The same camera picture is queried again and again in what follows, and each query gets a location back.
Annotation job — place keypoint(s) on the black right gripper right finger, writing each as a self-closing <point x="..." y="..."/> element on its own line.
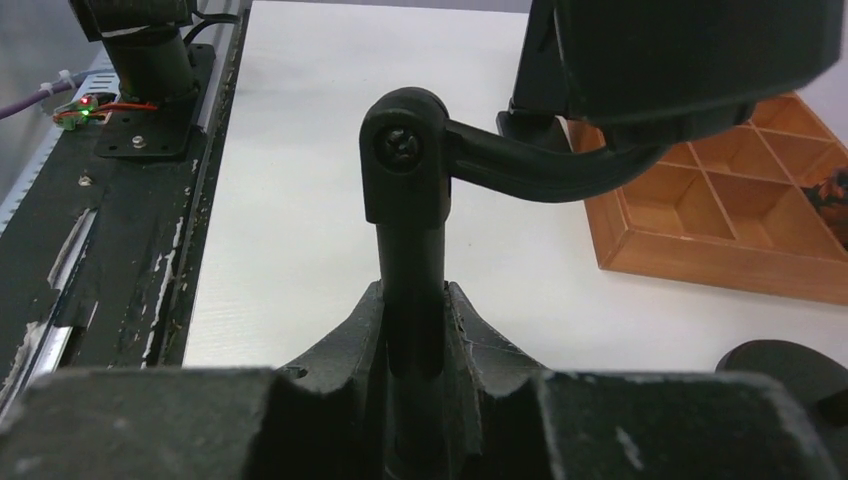
<point x="509" y="417"/>

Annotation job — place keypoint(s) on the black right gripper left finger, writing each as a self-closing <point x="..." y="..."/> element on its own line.
<point x="319" y="417"/>

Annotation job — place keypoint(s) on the black round base phone stand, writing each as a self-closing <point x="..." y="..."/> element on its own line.
<point x="817" y="381"/>

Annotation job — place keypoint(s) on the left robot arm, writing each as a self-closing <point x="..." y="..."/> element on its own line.
<point x="143" y="42"/>

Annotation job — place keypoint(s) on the orange wooden compartment tray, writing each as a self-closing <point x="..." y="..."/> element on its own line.
<point x="728" y="211"/>

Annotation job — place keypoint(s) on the rolled tie top right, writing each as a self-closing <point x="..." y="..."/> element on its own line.
<point x="829" y="199"/>

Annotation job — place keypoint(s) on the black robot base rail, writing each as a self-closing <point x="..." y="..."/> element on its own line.
<point x="100" y="258"/>

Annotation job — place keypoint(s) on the white slotted cable duct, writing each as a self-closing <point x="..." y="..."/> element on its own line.
<point x="84" y="83"/>

